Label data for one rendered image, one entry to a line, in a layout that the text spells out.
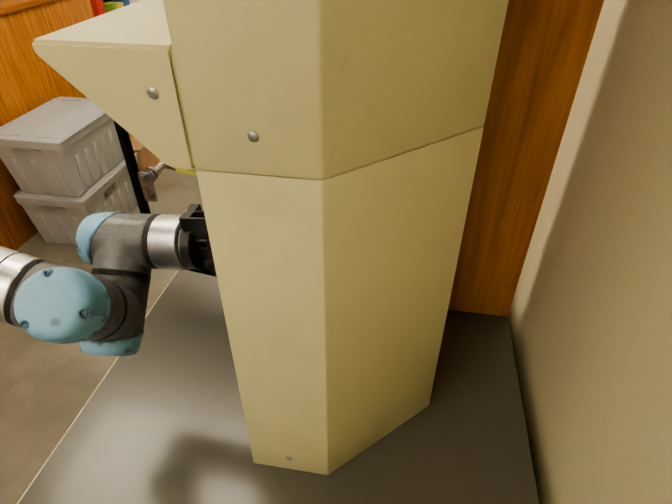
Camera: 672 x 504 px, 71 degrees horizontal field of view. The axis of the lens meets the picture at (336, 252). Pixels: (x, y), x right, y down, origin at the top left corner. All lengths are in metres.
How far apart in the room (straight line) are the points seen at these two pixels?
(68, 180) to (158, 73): 2.40
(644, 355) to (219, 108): 0.47
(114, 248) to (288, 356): 0.28
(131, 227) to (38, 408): 1.65
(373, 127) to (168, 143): 0.17
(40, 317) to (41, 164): 2.30
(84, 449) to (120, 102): 0.56
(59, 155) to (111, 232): 2.04
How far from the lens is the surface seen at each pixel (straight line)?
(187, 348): 0.92
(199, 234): 0.63
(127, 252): 0.68
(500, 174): 0.80
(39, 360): 2.44
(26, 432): 2.21
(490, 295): 0.95
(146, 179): 0.90
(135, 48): 0.41
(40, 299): 0.54
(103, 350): 0.67
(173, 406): 0.84
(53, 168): 2.79
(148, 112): 0.42
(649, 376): 0.57
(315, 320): 0.49
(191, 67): 0.39
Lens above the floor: 1.60
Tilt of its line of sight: 37 degrees down
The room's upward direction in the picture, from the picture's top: straight up
